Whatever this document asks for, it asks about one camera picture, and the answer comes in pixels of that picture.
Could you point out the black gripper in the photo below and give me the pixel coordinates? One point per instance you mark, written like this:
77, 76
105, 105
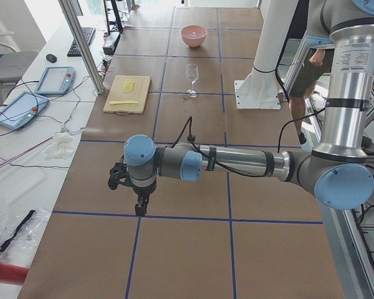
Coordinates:
141, 192

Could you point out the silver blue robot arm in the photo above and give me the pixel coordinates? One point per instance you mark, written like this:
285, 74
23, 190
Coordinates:
334, 171

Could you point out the clear wine glass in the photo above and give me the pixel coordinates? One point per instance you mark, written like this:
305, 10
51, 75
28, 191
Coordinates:
192, 74

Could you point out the white cloth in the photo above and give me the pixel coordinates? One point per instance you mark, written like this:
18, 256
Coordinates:
60, 147

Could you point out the yellow plastic knife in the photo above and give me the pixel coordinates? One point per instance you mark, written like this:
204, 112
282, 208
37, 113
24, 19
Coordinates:
126, 102

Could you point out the wooden cutting board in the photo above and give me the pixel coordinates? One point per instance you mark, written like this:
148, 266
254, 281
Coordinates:
139, 93

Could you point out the lemon slice stack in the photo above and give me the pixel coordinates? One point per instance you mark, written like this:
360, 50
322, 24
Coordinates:
128, 85

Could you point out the blue teach pendant near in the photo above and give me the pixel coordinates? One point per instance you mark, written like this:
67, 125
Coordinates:
22, 110

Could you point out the blue teach pendant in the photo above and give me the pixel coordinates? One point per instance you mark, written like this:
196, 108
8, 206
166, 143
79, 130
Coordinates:
55, 81
22, 110

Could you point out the blue teach pendant far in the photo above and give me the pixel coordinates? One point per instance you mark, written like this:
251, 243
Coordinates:
55, 81

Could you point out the red cylinder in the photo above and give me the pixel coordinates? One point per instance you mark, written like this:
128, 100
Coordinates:
12, 274

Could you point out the black computer mouse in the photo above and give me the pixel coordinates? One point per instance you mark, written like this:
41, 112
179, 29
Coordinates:
51, 58

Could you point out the pink bowl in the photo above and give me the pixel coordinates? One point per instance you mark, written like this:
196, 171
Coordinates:
193, 35

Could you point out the grey office chair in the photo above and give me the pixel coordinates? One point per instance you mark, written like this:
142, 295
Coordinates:
13, 65

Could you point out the person in green shorts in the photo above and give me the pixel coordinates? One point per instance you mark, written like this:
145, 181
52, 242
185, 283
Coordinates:
316, 63

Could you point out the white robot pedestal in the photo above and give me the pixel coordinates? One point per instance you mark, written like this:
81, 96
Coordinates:
259, 89

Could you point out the aluminium frame post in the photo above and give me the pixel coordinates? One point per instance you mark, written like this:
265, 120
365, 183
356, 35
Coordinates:
75, 28

